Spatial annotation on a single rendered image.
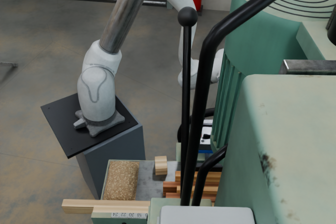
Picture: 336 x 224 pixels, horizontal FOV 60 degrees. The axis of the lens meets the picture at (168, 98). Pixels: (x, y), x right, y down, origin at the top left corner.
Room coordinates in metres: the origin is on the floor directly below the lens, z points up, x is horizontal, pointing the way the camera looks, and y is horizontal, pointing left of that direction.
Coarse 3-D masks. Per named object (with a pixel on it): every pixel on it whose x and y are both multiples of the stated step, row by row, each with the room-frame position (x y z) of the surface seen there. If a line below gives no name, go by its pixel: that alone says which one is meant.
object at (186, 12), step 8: (184, 8) 0.45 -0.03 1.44; (192, 8) 0.45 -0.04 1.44; (184, 16) 0.44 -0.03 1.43; (192, 16) 0.44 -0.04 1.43; (184, 24) 0.44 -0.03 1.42; (192, 24) 0.44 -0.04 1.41; (184, 32) 0.43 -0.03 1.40; (184, 40) 0.42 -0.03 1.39; (184, 48) 0.42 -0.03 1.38; (184, 56) 0.41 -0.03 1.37; (184, 64) 0.40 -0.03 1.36; (184, 72) 0.39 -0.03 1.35; (184, 80) 0.38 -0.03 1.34; (184, 88) 0.37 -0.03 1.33; (184, 96) 0.37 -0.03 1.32; (184, 104) 0.36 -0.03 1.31; (184, 112) 0.35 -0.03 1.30; (184, 120) 0.34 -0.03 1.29; (184, 128) 0.33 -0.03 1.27; (184, 136) 0.32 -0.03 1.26; (184, 144) 0.31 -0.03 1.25; (184, 152) 0.30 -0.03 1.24; (184, 160) 0.30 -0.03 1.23; (184, 168) 0.29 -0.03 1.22
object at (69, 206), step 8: (64, 200) 0.37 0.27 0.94; (72, 200) 0.37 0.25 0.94; (80, 200) 0.37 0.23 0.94; (88, 200) 0.37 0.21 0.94; (96, 200) 0.37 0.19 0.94; (104, 200) 0.37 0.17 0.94; (112, 200) 0.37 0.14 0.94; (120, 200) 0.37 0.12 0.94; (128, 200) 0.37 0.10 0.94; (136, 200) 0.37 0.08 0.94; (64, 208) 0.36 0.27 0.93; (72, 208) 0.36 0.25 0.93; (80, 208) 0.36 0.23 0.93; (88, 208) 0.36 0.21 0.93
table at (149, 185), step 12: (180, 144) 0.61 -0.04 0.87; (180, 156) 0.56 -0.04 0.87; (108, 168) 0.50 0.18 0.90; (144, 168) 0.50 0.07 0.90; (168, 168) 0.50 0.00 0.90; (144, 180) 0.45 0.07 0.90; (156, 180) 0.45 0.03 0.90; (168, 180) 0.45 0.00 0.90; (144, 192) 0.42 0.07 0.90; (156, 192) 0.42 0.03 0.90
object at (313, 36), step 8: (304, 24) 0.25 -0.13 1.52; (312, 24) 0.25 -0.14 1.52; (320, 24) 0.25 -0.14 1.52; (328, 24) 0.24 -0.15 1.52; (304, 32) 0.24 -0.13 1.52; (312, 32) 0.23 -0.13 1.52; (320, 32) 0.23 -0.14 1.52; (328, 32) 0.23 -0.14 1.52; (304, 40) 0.24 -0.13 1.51; (312, 40) 0.22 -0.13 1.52; (320, 40) 0.22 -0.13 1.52; (328, 40) 0.22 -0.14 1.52; (304, 48) 0.23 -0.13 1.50; (312, 48) 0.22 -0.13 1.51; (320, 48) 0.21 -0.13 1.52; (328, 48) 0.21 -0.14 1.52; (312, 56) 0.21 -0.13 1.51; (320, 56) 0.20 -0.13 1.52; (328, 56) 0.20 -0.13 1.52
